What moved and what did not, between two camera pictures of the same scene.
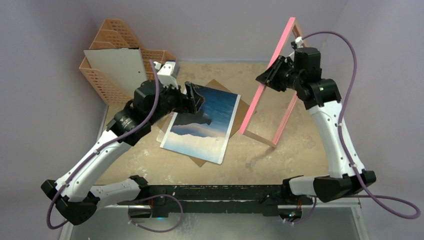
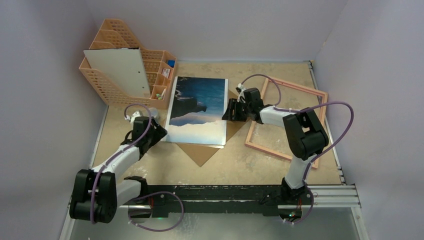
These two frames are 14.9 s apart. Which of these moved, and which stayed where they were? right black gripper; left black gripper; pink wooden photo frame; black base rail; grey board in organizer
Moved: right black gripper; pink wooden photo frame; left black gripper
Stayed: grey board in organizer; black base rail
